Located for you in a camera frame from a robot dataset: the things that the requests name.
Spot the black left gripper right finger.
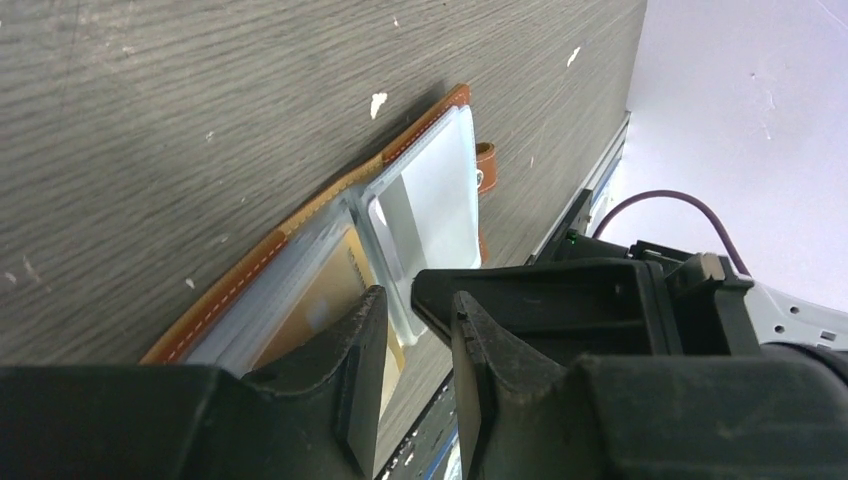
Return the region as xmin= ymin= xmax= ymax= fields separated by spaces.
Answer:
xmin=452 ymin=292 xmax=847 ymax=479

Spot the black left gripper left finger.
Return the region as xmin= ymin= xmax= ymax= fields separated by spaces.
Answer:
xmin=1 ymin=286 xmax=388 ymax=479

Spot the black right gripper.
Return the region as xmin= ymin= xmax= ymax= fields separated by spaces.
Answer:
xmin=410 ymin=254 xmax=759 ymax=366

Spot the white credit card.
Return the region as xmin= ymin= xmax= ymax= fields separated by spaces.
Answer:
xmin=366 ymin=112 xmax=482 ymax=281

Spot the brown leather card holder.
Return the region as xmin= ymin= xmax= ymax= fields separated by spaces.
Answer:
xmin=143 ymin=84 xmax=497 ymax=403

